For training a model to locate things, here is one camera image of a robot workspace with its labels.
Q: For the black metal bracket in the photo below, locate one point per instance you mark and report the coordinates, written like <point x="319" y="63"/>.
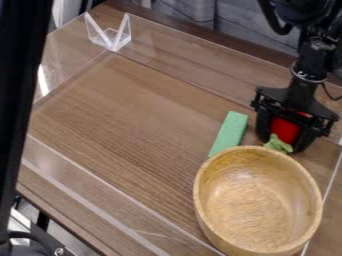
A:
<point x="46" y="243"/>

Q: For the green rectangular block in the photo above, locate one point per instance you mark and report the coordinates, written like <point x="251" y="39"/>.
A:
<point x="231" y="132"/>

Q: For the wooden bowl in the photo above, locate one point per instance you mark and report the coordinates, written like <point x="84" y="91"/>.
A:
<point x="257" y="202"/>

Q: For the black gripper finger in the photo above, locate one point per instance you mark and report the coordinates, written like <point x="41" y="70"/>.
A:
<point x="306" y="137"/>
<point x="263" y="122"/>

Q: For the red plush strawberry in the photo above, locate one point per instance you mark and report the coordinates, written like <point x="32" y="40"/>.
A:
<point x="284" y="136"/>

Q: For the clear acrylic tray enclosure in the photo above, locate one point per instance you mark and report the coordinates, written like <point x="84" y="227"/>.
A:
<point x="123" y="125"/>

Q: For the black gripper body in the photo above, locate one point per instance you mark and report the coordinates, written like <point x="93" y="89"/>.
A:
<point x="295" y="105"/>

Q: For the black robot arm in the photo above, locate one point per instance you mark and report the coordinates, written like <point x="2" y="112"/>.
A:
<point x="316" y="18"/>

